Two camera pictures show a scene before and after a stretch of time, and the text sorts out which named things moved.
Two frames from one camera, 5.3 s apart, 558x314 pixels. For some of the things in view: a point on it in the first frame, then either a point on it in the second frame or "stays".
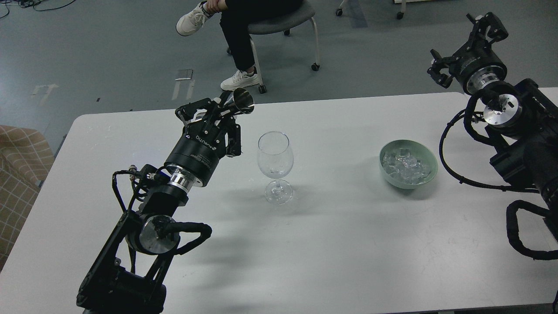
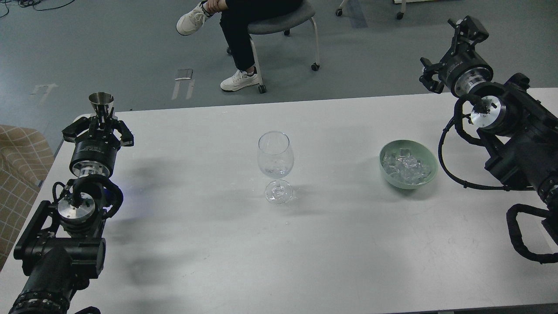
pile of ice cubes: [404, 166] stays
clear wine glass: [275, 159] stays
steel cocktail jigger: [242, 99] to [102, 102]
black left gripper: [202, 143] to [95, 153]
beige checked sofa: [26, 157] stays
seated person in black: [236, 15] stays
